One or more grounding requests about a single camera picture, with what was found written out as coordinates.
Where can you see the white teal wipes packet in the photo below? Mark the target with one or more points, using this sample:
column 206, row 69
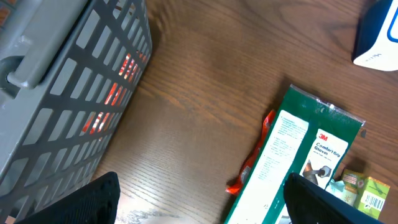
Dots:
column 342, row 188

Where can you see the green white 3M packet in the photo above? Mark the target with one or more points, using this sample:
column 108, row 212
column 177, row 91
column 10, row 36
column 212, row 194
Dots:
column 308, row 137

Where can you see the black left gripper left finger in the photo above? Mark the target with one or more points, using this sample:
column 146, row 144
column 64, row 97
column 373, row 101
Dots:
column 96, row 202

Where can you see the grey plastic mesh basket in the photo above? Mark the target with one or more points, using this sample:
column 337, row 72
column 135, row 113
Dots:
column 68, row 71

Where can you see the red snack packet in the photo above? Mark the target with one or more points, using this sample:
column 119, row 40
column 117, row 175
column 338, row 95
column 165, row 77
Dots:
column 237, row 185

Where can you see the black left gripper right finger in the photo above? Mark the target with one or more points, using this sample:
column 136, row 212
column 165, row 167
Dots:
column 308, row 203

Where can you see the green snack box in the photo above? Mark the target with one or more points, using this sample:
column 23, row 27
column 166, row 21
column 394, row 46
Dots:
column 366, row 194

